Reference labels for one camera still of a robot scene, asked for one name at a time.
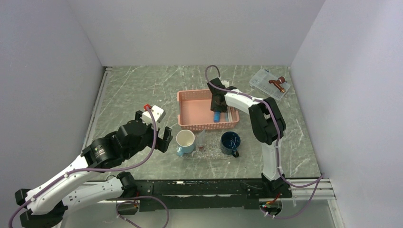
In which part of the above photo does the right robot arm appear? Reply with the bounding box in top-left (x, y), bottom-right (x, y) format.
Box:
top-left (177, 78), bottom-right (286, 197)

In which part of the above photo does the clear plastic organizer box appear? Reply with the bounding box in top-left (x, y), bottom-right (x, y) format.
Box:
top-left (249, 69), bottom-right (291, 101)

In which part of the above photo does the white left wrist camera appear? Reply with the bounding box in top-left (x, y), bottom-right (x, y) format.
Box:
top-left (142, 104), bottom-right (166, 124)

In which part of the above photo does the pink plastic perforated basket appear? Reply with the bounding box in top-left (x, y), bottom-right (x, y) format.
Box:
top-left (177, 89), bottom-right (240, 132)

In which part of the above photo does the dark blue mug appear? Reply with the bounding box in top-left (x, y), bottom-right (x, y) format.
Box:
top-left (220, 132), bottom-right (241, 158)

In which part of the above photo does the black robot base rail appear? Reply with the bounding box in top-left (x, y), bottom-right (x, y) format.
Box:
top-left (117, 178), bottom-right (292, 212)

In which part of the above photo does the blue toothpaste tube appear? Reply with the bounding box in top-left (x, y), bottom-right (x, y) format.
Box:
top-left (213, 111), bottom-right (221, 123)

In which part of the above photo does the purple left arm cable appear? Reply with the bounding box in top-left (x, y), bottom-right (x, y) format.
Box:
top-left (8, 108), bottom-right (171, 228)

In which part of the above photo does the light blue mug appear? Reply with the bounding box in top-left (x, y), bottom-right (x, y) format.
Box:
top-left (175, 130), bottom-right (195, 157)

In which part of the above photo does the white toothbrush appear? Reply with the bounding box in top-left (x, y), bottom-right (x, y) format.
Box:
top-left (226, 107), bottom-right (232, 122)
top-left (228, 107), bottom-right (233, 122)

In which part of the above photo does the brown copper faucet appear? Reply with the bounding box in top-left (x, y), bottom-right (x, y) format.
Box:
top-left (269, 76), bottom-right (286, 93)

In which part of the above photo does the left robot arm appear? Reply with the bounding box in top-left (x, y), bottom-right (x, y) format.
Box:
top-left (13, 105), bottom-right (172, 228)

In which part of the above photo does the clear textured plastic tray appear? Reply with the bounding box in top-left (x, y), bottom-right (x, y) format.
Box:
top-left (182, 133), bottom-right (232, 160)

